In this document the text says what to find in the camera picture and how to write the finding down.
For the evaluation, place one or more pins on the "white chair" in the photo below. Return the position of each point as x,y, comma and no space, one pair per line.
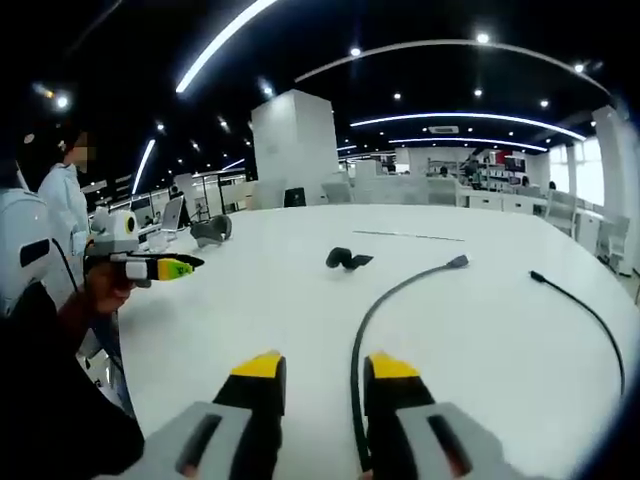
614,242

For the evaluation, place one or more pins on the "white desk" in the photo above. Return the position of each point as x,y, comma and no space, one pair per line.
280,310

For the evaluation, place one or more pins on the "person's left hand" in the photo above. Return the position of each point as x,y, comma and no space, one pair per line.
106,292

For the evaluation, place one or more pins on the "person's dark clothing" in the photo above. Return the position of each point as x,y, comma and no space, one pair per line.
45,400

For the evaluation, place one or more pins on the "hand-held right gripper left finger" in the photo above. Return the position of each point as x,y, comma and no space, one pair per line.
252,400

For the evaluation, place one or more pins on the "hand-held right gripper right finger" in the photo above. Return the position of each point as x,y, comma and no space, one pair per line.
395,395

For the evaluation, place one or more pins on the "small black clip object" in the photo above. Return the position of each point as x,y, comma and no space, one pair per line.
336,257

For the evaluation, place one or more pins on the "white worn device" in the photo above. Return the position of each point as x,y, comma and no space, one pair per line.
20,250

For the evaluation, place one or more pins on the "silver laptop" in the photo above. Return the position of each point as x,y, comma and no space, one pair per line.
172,214

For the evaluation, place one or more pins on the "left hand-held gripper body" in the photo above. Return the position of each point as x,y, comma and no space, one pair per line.
114,231

